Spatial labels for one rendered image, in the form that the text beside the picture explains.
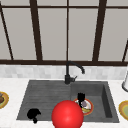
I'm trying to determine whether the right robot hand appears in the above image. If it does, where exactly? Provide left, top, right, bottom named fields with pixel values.
left=77, top=92, right=87, bottom=107

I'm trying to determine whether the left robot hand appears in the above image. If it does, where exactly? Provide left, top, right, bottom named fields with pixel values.
left=26, top=108, right=42, bottom=122

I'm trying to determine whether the red rimmed plate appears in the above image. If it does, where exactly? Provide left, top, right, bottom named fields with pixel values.
left=74, top=98, right=94, bottom=117

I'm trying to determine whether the grey sink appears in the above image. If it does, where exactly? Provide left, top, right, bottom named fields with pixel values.
left=16, top=79, right=120, bottom=125

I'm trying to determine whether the red ball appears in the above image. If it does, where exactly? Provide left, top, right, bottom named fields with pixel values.
left=51, top=100, right=85, bottom=128

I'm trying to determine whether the black tap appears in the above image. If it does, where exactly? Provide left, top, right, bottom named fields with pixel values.
left=64, top=60, right=86, bottom=85

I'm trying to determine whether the yellow plate with brown food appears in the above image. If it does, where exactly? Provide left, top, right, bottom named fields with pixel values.
left=0, top=91, right=10, bottom=110

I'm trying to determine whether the yellow green plate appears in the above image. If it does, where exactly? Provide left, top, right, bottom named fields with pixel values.
left=118, top=100, right=128, bottom=119

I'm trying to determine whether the white cylindrical jar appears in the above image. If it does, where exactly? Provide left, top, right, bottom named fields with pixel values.
left=121, top=63, right=128, bottom=93

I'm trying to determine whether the dark framed window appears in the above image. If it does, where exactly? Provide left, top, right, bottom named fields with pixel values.
left=0, top=0, right=128, bottom=67

